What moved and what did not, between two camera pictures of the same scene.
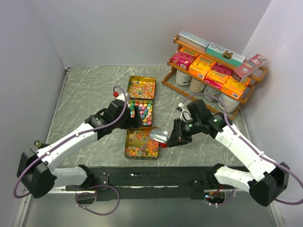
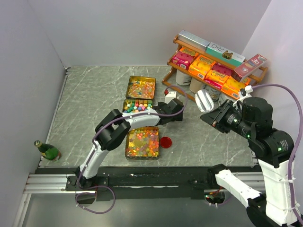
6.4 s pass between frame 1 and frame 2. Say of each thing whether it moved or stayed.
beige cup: stayed
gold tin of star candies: stayed
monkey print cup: stayed
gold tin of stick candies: stayed
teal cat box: stayed
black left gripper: moved
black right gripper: moved
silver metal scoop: moved
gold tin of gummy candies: stayed
